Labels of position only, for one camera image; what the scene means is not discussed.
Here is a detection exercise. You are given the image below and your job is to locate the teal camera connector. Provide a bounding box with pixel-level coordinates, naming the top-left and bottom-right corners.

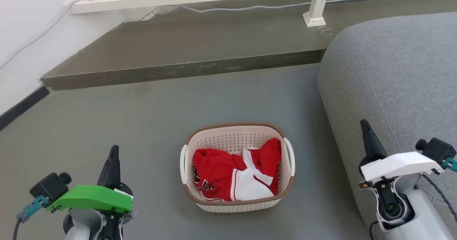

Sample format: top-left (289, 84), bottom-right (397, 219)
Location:
top-left (16, 195), bottom-right (49, 223)
top-left (442, 157), bottom-right (457, 173)

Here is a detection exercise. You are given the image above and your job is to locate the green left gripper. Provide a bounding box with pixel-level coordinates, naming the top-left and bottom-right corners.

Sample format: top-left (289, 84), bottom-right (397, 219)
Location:
top-left (46, 145), bottom-right (134, 214)

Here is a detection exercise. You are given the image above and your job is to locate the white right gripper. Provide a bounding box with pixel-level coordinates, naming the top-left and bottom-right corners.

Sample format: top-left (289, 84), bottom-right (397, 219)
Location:
top-left (358, 119), bottom-right (445, 189)

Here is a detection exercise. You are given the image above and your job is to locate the white perforated laundry basket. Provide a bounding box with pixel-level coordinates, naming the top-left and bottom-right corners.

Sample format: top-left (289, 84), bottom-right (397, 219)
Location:
top-left (180, 122), bottom-right (296, 213)

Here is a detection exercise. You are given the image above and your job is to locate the grey fabric sofa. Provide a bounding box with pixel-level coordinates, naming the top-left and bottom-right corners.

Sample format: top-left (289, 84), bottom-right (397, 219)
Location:
top-left (317, 12), bottom-right (457, 240)

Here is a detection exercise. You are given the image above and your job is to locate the black baseboard strip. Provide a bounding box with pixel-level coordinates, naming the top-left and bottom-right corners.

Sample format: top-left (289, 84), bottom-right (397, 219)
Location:
top-left (0, 85), bottom-right (51, 131)

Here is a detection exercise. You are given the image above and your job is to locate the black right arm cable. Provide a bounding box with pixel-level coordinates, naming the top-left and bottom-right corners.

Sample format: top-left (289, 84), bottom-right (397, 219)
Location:
top-left (421, 174), bottom-right (457, 223)

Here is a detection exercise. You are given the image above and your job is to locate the teal left camera connector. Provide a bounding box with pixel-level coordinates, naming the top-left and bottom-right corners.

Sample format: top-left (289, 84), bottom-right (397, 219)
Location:
top-left (16, 195), bottom-right (49, 223)

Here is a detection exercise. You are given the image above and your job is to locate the grey floor cable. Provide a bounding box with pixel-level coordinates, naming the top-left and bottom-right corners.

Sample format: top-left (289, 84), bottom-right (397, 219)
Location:
top-left (0, 0), bottom-right (392, 71)

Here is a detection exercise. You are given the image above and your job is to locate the red and white jersey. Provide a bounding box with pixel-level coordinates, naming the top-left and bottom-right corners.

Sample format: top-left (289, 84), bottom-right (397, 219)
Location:
top-left (192, 137), bottom-right (282, 202)

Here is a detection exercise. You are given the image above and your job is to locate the teal right camera connector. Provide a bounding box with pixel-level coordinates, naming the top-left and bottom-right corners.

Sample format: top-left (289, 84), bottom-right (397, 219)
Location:
top-left (442, 157), bottom-right (457, 173)

